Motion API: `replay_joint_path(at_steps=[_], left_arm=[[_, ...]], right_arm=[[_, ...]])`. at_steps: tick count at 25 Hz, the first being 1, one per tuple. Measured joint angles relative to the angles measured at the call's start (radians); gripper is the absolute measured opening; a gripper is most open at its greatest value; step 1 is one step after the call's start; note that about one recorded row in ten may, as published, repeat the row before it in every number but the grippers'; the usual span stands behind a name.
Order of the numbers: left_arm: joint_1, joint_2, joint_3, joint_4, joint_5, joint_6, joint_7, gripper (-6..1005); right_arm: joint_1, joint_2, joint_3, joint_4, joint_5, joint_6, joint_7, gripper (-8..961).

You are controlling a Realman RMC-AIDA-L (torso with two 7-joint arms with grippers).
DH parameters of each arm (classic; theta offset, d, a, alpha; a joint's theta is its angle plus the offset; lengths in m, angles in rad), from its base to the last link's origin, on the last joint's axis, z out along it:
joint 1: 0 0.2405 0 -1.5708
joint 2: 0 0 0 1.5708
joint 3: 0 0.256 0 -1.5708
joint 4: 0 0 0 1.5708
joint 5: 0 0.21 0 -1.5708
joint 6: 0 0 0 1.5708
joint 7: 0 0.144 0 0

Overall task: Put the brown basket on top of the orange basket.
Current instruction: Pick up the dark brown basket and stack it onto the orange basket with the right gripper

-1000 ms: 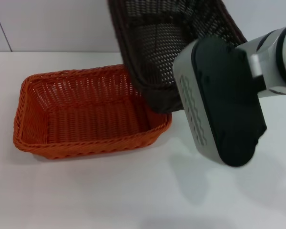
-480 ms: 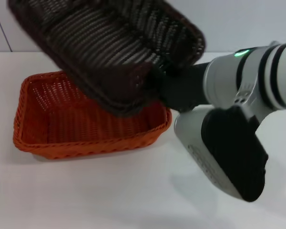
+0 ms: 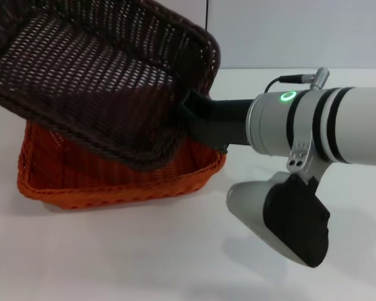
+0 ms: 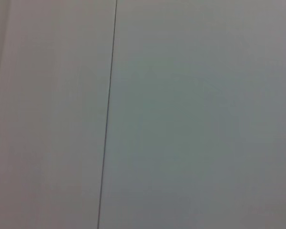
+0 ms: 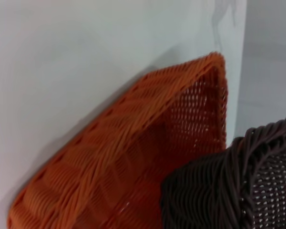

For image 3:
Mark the dark brown woven plastic basket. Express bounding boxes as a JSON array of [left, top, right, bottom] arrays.
[[0, 0, 222, 172]]

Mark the black cable with metal plug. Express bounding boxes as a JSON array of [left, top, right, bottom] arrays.
[[264, 66, 330, 94]]

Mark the orange woven plastic basket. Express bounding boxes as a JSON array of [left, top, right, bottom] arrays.
[[16, 120, 227, 211]]

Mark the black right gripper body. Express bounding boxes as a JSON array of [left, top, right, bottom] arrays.
[[203, 96, 258, 149]]

